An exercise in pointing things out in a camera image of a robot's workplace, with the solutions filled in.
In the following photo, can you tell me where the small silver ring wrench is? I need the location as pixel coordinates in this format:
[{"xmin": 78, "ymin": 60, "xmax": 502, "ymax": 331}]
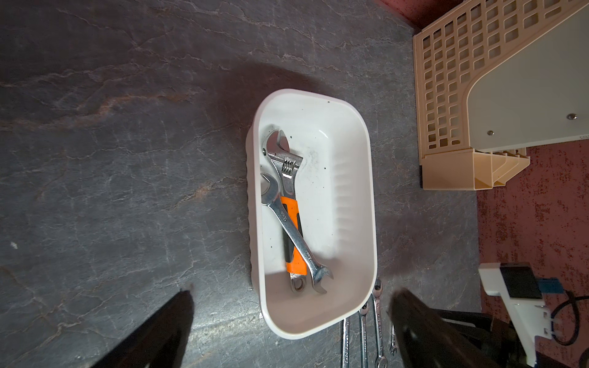
[{"xmin": 389, "ymin": 324, "xmax": 397, "ymax": 357}]

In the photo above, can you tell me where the black camera cable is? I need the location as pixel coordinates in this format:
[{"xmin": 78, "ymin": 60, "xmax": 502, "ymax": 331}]
[{"xmin": 549, "ymin": 290, "xmax": 589, "ymax": 348}]

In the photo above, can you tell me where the adjustable wrench orange handle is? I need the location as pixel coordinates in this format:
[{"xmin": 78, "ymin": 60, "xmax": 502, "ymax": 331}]
[{"xmin": 263, "ymin": 130, "xmax": 308, "ymax": 293}]

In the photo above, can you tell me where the long silver combination wrench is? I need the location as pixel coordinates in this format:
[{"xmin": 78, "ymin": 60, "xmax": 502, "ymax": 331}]
[{"xmin": 341, "ymin": 317, "xmax": 351, "ymax": 368}]

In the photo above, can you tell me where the beige plastic file organizer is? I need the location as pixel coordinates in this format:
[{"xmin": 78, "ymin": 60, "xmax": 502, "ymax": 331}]
[{"xmin": 414, "ymin": 1, "xmax": 588, "ymax": 191}]

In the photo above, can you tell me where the beige file folder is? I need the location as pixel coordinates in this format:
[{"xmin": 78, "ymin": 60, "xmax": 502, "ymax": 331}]
[{"xmin": 468, "ymin": 7, "xmax": 588, "ymax": 152}]

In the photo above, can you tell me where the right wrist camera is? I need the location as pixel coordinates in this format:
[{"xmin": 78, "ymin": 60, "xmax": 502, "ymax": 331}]
[{"xmin": 479, "ymin": 263, "xmax": 564, "ymax": 367}]

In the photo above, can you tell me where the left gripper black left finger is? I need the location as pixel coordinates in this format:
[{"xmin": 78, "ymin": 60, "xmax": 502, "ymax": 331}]
[{"xmin": 94, "ymin": 291, "xmax": 194, "ymax": 367}]

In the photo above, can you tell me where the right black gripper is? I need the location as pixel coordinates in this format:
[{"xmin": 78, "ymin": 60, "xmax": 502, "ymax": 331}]
[{"xmin": 435, "ymin": 309, "xmax": 529, "ymax": 367}]

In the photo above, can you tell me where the silver wrench in box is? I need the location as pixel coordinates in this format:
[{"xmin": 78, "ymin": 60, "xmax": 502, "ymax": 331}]
[{"xmin": 261, "ymin": 173, "xmax": 334, "ymax": 294}]

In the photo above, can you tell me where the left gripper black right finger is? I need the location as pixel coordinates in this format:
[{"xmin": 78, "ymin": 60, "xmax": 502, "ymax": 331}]
[{"xmin": 389, "ymin": 288, "xmax": 498, "ymax": 367}]

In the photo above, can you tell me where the white plastic storage box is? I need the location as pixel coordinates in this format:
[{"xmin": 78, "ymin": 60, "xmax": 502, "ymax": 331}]
[{"xmin": 245, "ymin": 89, "xmax": 377, "ymax": 340}]

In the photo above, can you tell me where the silver end wrench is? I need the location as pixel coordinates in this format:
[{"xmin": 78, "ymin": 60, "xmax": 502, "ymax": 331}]
[{"xmin": 372, "ymin": 278, "xmax": 388, "ymax": 368}]

